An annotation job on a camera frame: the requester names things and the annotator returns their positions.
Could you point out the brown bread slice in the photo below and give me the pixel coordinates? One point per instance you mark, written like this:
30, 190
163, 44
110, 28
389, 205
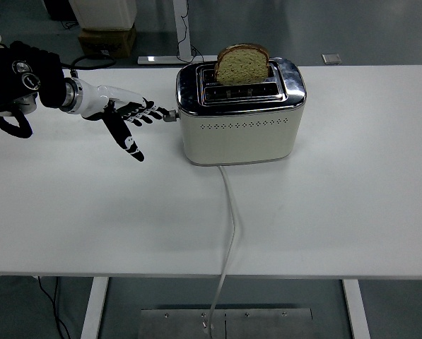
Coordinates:
241, 69

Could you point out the white background desk leg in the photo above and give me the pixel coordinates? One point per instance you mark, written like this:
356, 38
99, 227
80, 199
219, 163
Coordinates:
182, 28

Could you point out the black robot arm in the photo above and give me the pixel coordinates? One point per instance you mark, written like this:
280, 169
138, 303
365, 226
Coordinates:
16, 81

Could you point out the white table leg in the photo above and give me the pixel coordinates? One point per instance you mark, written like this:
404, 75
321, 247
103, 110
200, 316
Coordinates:
94, 307
355, 310

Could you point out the brown cardboard box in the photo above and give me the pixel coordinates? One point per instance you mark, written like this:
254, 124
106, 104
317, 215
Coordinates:
106, 42

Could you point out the cream chrome two-slot toaster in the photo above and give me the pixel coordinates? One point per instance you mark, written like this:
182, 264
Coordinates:
239, 137

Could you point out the grey toaster lever knob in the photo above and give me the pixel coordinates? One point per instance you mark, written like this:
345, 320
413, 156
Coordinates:
171, 116

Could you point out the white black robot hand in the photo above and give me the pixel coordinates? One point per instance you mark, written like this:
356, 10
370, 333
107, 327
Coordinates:
101, 97

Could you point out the cream white cabinet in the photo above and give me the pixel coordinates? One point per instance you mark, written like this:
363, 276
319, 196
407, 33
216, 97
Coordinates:
104, 12

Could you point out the black box on floor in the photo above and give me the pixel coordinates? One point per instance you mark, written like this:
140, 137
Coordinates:
60, 8

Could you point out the grey floor socket plate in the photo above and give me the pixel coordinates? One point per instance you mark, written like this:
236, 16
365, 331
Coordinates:
331, 59

